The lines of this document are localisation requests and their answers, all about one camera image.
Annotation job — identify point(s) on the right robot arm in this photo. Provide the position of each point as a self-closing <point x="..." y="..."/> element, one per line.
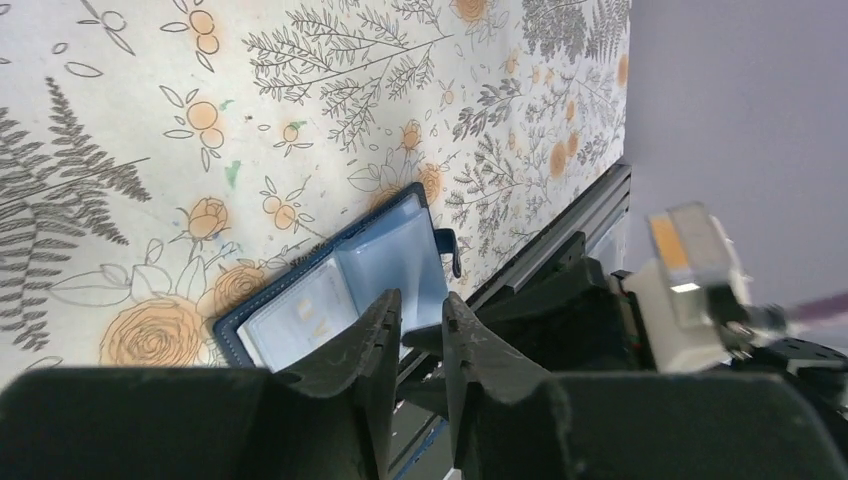
<point x="808" y="371"/>

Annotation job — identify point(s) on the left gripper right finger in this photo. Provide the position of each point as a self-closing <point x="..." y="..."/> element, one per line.
<point x="721" y="425"/>

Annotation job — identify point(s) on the floral table mat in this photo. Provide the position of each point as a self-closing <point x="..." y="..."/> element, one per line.
<point x="161" y="161"/>

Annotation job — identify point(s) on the navy blue card holder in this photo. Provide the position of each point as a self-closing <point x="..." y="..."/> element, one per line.
<point x="396" y="246"/>

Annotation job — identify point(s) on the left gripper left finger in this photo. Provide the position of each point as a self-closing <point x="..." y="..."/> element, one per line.
<point x="327" y="416"/>

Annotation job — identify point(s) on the white card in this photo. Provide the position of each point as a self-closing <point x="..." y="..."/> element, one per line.
<point x="301" y="319"/>

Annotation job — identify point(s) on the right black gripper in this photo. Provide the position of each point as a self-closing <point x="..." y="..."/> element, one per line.
<point x="561" y="346"/>

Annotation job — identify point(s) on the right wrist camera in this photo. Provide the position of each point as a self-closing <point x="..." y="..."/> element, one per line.
<point x="693" y="297"/>

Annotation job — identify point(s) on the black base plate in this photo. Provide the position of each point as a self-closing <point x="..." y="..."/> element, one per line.
<point x="528" y="448"/>

